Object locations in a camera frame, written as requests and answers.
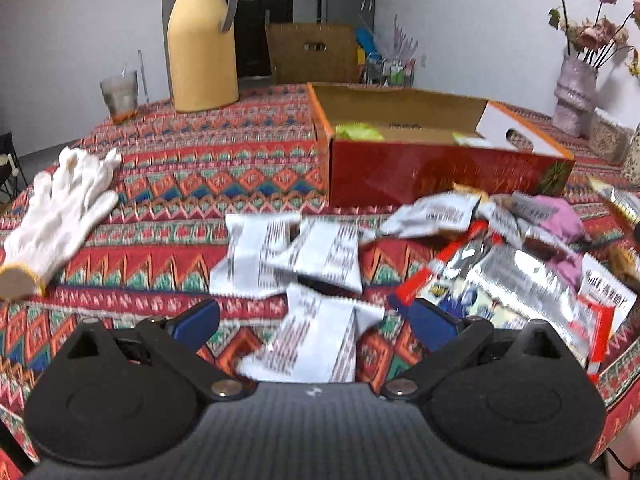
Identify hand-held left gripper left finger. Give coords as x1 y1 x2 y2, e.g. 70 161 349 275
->
50 297 258 402

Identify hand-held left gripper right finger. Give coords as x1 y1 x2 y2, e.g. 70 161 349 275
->
377 297 586 403

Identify pile of snack packets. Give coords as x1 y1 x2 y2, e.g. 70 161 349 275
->
209 184 640 386

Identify white snack packet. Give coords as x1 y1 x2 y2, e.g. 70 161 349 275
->
237 282 386 385

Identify pink snack packet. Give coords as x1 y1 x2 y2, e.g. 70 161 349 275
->
530 195 593 243
547 255 586 286

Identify red cardboard box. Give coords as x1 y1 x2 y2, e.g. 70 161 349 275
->
306 81 576 209

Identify heap of mixed snack packets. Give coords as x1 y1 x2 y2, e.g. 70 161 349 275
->
335 122 493 148

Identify patterned tablecloth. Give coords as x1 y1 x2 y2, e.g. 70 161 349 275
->
0 82 640 480

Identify white cloth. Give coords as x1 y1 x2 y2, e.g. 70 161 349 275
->
0 147 122 301

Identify glass cup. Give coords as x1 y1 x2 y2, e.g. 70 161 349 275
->
100 71 139 125

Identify black chair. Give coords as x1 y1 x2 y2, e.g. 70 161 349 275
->
0 132 21 201

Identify beige patterned jar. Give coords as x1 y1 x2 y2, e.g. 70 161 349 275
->
620 125 640 183

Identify yellow thermos jug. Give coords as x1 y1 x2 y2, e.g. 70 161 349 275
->
166 0 239 113

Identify pink ribbed vase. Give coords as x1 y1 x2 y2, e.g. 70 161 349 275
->
552 55 599 137

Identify blue and yellow bag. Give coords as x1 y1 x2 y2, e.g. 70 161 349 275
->
355 27 383 58

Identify dark door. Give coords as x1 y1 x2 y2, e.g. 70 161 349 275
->
222 0 295 78

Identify dried pink flowers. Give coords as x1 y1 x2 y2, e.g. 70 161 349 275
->
540 0 640 78

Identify wire rack with bottles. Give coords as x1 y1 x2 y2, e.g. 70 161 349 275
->
365 57 416 88

